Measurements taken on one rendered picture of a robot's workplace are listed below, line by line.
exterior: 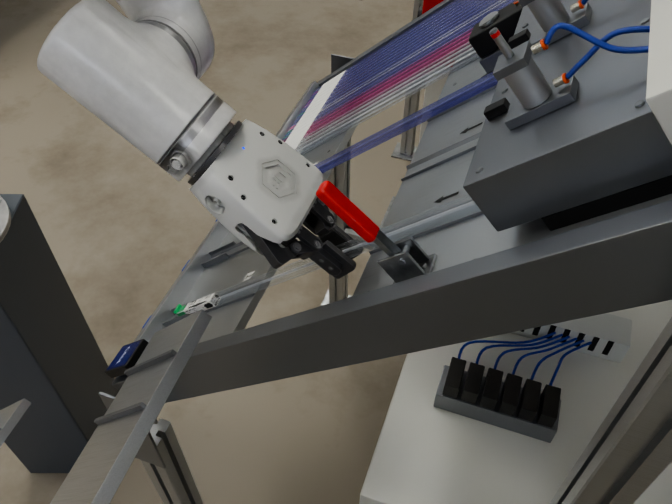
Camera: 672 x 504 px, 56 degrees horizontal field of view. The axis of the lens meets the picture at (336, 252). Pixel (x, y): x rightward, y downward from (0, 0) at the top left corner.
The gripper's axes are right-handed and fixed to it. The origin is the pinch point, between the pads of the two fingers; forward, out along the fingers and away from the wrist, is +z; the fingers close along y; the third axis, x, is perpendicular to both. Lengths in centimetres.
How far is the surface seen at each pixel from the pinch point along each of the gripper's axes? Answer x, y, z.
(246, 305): 13.9, -2.6, -1.6
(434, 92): 38, 94, 20
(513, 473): 10.6, -0.8, 39.2
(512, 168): -24.6, -6.0, -0.7
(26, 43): 194, 149, -95
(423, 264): -12.6, -6.1, 2.5
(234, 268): 22.6, 6.3, -3.2
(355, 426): 78, 29, 54
